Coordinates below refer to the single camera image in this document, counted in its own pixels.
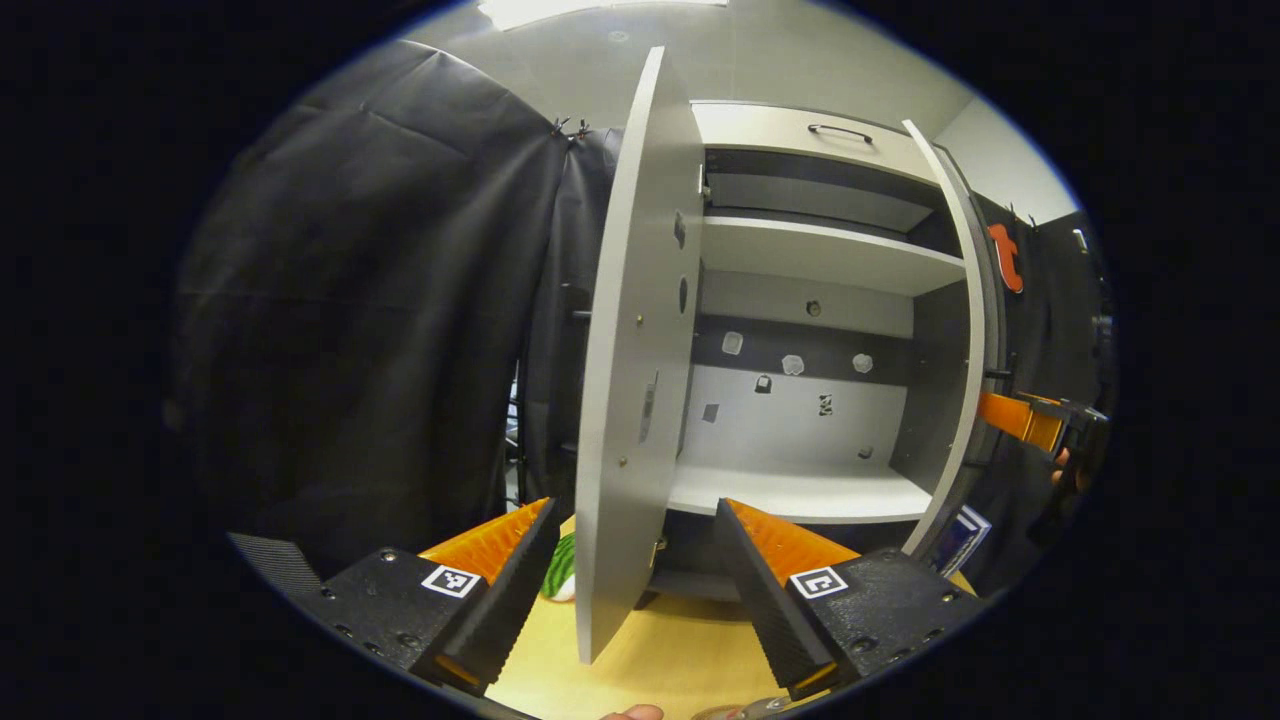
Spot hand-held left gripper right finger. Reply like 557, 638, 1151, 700
714, 497, 986, 701

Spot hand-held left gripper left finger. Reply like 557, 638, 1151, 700
296, 497, 561, 698

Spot white cabinet door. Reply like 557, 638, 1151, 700
575, 45, 706, 666
900, 120, 1006, 561

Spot white and grey cabinet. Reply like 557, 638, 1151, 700
650, 100, 1001, 601

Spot white cabinet shelf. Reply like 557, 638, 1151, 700
700, 215, 966, 298

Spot green striped round object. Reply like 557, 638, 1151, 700
540, 530, 579, 603

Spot dark blue small box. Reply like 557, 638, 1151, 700
935, 505, 991, 579

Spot dark ribbed strip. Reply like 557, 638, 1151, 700
228, 533, 323, 601

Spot ceiling light panel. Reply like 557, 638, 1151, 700
478, 0, 731, 31

